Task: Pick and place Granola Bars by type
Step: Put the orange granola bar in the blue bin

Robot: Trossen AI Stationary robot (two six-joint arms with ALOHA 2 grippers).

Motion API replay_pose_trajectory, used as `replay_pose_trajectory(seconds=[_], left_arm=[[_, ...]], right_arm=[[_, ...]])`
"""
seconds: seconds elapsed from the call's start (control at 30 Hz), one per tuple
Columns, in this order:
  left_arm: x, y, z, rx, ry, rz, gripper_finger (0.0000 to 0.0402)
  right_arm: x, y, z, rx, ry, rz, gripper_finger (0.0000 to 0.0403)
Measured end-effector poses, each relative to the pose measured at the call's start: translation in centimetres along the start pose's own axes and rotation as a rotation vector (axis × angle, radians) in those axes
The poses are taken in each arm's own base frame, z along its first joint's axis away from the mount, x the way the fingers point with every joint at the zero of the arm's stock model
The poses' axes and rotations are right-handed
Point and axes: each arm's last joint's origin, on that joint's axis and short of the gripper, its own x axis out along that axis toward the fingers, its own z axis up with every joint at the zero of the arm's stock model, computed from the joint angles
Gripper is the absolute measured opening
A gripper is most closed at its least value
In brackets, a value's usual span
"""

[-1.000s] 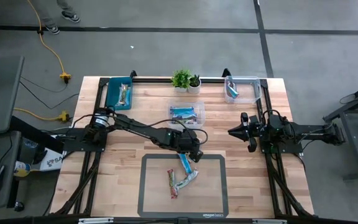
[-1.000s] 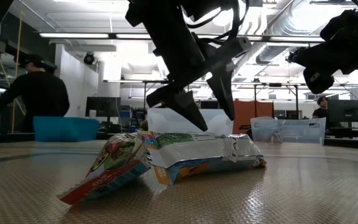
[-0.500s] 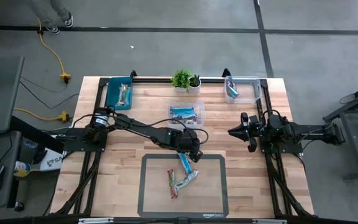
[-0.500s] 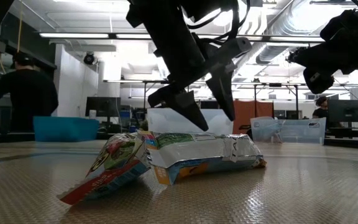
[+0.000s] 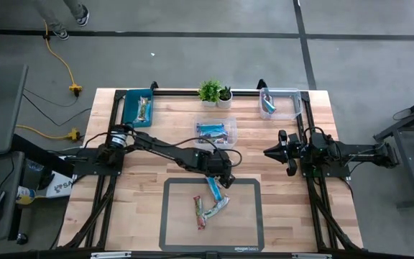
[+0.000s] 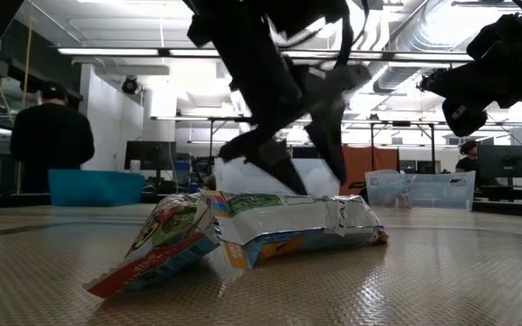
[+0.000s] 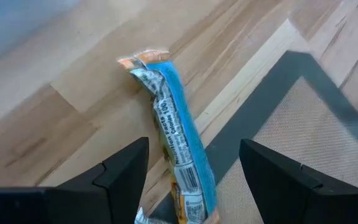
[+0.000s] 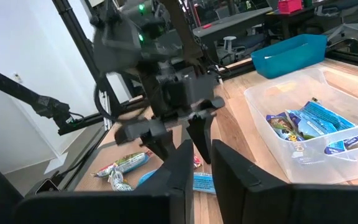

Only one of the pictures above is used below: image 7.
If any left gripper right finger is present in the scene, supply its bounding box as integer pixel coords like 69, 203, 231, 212
239, 138, 358, 224

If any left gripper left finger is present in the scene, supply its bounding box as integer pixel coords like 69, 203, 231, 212
0, 136, 150, 224

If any green white granola bar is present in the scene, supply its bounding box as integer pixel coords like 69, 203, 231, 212
134, 207, 167, 224

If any green snack bar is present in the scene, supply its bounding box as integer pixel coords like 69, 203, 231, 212
117, 49, 220, 224

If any grey-bordered baking mat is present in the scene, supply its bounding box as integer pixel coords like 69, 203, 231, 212
149, 50, 358, 224

